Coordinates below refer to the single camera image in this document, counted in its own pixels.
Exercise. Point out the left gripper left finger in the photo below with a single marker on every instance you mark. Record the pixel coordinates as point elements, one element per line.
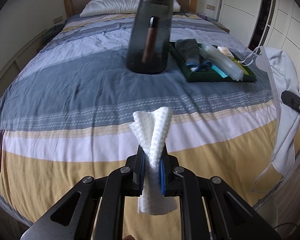
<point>93,208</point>

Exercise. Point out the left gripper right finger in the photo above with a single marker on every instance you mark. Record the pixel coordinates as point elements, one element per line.
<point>210,208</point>

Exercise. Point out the grey drawstring bag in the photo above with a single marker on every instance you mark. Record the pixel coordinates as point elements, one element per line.
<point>272,150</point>

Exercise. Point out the yellow microfibre cloth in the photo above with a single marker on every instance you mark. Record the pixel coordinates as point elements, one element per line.
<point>243,68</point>

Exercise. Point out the clear zip pouch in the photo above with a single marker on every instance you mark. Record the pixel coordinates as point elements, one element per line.
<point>221,61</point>

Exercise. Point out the dark grey fleece cloth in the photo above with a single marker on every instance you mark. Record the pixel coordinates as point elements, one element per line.
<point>189,51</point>

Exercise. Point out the white waffle cloth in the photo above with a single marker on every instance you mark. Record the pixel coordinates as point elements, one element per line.
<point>151,130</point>

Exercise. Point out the beige tissue pack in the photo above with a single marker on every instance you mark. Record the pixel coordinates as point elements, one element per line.
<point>226,51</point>

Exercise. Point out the person's left hand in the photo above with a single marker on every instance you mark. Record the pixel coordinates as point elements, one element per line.
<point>129,237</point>

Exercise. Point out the blue small cloth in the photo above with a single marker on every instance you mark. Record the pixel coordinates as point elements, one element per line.
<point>198,66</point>

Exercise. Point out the dark green tray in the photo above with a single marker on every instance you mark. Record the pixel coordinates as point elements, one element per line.
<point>207,74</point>

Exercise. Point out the striped bed cover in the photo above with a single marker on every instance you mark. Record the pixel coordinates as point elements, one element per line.
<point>67,115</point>

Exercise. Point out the dark smoked glass vase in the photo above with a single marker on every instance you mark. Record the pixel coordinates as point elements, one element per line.
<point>137,43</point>

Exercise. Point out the brown bottle in vase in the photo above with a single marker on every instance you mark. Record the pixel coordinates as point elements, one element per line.
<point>150,39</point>

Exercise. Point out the dark clothes on nightstand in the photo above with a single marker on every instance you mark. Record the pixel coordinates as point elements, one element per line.
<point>52,32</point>

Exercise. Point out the white pillow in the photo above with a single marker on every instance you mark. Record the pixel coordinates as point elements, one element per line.
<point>115,5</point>

